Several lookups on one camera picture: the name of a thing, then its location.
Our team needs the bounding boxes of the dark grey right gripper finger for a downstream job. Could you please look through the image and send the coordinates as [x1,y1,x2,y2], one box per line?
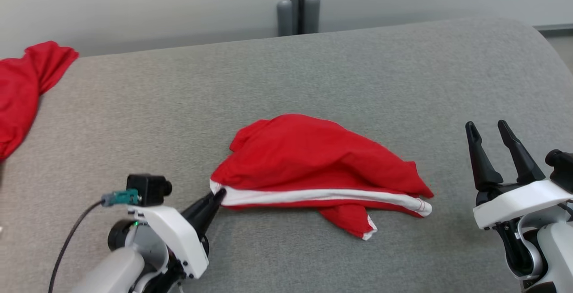
[466,122,504,191]
[498,120,546,184]

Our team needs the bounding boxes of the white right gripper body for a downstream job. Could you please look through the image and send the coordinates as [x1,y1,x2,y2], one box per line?
[473,179,573,230]

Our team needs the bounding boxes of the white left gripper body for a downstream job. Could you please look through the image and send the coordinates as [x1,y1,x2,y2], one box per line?
[128,204,209,280]

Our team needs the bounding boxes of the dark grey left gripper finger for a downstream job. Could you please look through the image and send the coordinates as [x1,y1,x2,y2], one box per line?
[192,200,224,240]
[181,189,227,227]

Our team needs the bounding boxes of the red shorts with white stripe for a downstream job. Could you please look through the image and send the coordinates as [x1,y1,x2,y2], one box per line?
[210,113,434,241]

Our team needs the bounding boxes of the red T-shirt with white sleeves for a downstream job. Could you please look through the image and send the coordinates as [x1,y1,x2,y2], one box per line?
[0,41,79,161]

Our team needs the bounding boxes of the grey cylindrical post foot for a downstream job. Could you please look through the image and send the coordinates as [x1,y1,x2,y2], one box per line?
[304,0,321,34]
[277,0,294,37]

